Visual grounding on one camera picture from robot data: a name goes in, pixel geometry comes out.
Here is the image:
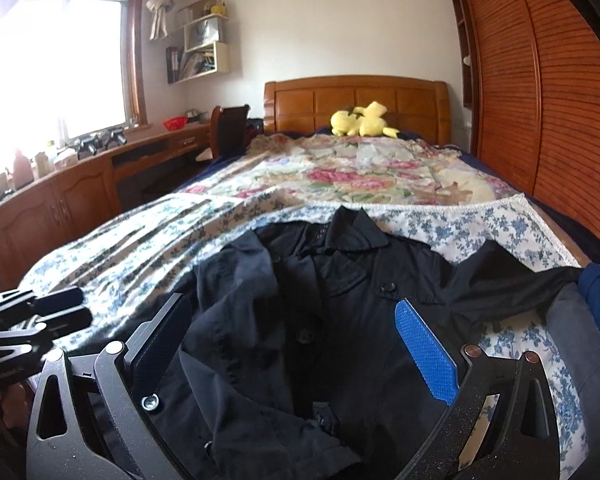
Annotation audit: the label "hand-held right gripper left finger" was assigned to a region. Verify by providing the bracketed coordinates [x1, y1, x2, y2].
[26, 292, 201, 480]

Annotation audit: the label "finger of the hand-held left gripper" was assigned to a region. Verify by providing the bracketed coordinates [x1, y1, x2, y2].
[0, 287, 83, 318]
[0, 306, 93, 361]

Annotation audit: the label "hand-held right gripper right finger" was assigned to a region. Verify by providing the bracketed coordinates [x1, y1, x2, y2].
[395, 299, 561, 480]

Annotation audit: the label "black button coat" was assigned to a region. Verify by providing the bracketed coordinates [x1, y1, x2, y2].
[172, 207, 588, 480]

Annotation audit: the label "blue floral bed sheet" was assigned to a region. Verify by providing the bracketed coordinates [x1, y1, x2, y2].
[17, 192, 581, 480]

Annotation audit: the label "wooden desk cabinet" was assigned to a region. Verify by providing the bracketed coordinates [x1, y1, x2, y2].
[0, 122, 216, 301]

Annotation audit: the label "brown bottle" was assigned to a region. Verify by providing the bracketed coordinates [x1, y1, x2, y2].
[12, 152, 33, 185]

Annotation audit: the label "grey folded garment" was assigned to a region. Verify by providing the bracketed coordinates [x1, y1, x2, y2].
[542, 282, 600, 411]

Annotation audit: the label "black devices on desk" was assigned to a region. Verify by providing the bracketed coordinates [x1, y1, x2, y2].
[75, 130, 128, 156]

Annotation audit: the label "pink floral blanket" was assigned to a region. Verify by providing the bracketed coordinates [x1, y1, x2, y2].
[172, 132, 526, 211]

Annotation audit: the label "dark wooden chair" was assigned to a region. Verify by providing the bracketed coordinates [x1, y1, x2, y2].
[210, 104, 251, 161]

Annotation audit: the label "yellow plush toy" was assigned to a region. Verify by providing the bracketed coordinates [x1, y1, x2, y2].
[330, 101, 401, 138]

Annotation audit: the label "wooden framed window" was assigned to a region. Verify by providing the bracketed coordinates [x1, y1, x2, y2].
[0, 0, 148, 171]

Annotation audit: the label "wooden headboard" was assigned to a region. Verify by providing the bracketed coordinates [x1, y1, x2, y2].
[263, 75, 453, 148]

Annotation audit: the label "wooden slatted wardrobe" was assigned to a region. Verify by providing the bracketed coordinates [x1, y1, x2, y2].
[442, 0, 600, 266]

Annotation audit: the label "tied cream curtain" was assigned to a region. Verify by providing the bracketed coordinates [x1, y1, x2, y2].
[146, 0, 191, 41]

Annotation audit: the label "white wall shelf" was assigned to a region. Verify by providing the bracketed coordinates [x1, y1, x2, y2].
[166, 0, 229, 85]

